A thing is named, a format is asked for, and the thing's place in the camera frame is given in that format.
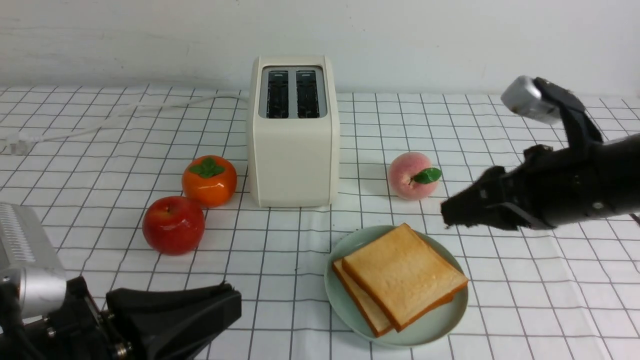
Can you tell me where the orange artificial persimmon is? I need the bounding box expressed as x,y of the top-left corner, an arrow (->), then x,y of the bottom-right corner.
182,155 -> 238,208

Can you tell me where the white toaster power cord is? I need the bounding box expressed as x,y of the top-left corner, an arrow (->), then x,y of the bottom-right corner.
0,92 -> 250,154

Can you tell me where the red artificial apple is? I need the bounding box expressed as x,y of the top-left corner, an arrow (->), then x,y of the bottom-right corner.
141,195 -> 206,256

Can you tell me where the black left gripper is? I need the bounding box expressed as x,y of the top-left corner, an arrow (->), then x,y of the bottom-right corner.
0,276 -> 243,360

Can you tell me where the white grid tablecloth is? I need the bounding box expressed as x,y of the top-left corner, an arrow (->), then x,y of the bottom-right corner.
0,85 -> 640,360

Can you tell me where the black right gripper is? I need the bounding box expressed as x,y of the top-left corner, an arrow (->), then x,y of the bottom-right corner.
439,145 -> 626,231

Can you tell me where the pale green round plate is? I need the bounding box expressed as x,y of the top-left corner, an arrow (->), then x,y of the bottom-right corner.
324,223 -> 469,348

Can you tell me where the cream white toaster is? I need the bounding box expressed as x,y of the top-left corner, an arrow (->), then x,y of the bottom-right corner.
246,55 -> 340,208

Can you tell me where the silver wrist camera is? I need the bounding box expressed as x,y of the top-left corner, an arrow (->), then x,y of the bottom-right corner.
0,202 -> 67,319
500,75 -> 562,125

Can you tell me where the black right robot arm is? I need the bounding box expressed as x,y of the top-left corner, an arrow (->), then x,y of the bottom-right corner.
440,134 -> 640,231

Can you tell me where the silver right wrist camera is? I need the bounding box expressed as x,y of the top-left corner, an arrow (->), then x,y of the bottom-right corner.
500,75 -> 562,125

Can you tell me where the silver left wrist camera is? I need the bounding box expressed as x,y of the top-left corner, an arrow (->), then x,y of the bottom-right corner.
0,202 -> 67,319

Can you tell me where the toasted bread slice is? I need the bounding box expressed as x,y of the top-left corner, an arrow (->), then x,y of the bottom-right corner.
332,259 -> 394,338
340,223 -> 469,332

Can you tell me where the pink artificial peach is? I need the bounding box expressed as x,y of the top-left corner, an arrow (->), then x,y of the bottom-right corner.
387,152 -> 442,201

